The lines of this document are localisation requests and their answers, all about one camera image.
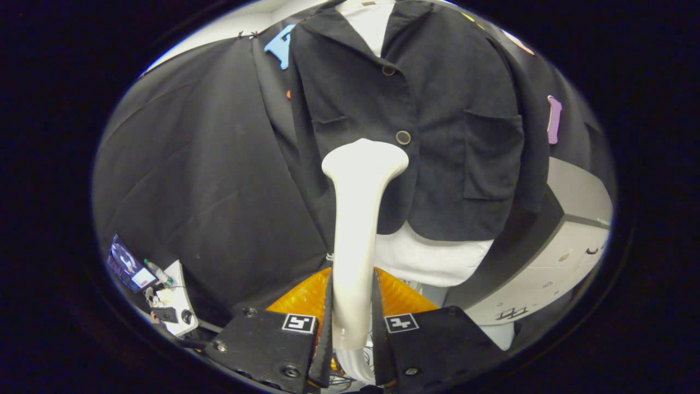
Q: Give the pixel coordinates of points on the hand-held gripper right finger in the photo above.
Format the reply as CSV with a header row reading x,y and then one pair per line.
x,y
437,345

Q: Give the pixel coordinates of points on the small black device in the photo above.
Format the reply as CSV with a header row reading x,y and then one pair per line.
x,y
164,314

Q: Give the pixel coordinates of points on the green capped marker pen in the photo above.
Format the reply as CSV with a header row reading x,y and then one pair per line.
x,y
158,272

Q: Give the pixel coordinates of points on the black suit jacket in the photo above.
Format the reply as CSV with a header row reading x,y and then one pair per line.
x,y
454,164

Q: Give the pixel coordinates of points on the small white side table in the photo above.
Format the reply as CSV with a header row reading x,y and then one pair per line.
x,y
180,298

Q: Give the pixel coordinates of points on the grey cabinet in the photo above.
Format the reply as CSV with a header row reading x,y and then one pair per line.
x,y
547,273

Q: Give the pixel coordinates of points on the white mannequin torso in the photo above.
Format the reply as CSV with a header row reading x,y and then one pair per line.
x,y
432,257

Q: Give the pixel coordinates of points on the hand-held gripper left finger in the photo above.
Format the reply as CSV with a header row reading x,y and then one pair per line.
x,y
262,350

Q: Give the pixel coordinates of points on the black backdrop cloth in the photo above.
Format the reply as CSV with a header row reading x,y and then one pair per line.
x,y
208,191

